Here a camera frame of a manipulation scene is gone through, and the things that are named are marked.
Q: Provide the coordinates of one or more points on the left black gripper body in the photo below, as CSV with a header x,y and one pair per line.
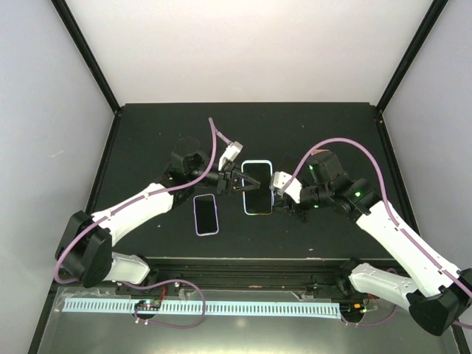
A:
x,y
225,179

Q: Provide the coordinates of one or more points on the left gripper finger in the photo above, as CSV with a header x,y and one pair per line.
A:
x,y
244,188
243,179

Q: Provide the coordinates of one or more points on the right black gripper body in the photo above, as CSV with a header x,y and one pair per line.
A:
x,y
303,214

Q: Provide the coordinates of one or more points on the blue phone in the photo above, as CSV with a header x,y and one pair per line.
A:
x,y
287,164

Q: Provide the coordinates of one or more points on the pink phone case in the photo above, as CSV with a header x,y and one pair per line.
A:
x,y
319,151

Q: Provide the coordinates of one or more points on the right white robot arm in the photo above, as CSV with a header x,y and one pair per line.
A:
x,y
435,291

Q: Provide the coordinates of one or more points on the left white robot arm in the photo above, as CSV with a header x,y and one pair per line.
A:
x,y
85,250

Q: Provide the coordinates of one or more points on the phone in lilac case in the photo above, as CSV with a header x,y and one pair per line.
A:
x,y
205,215

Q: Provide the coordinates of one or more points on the right small circuit board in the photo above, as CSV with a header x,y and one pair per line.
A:
x,y
358,307

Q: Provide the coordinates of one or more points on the small circuit board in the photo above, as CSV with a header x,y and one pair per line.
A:
x,y
147,305
358,307

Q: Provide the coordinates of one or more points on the left small circuit board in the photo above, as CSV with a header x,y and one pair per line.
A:
x,y
147,305

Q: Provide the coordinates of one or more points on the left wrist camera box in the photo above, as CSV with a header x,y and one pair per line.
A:
x,y
230,154

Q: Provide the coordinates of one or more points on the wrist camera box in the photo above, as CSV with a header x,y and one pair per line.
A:
x,y
230,154
285,184

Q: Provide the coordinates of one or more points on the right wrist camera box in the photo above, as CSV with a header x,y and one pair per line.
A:
x,y
285,184

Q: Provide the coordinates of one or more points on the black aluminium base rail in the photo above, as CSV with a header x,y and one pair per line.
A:
x,y
322,278

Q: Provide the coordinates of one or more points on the white slotted cable duct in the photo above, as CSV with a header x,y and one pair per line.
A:
x,y
209,308

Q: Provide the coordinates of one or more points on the left black frame post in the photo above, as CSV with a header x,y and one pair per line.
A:
x,y
82,45

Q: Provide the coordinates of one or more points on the black frame post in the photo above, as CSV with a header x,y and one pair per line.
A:
x,y
82,45
415,45

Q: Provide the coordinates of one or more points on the right black frame post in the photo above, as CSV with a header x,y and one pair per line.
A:
x,y
415,45

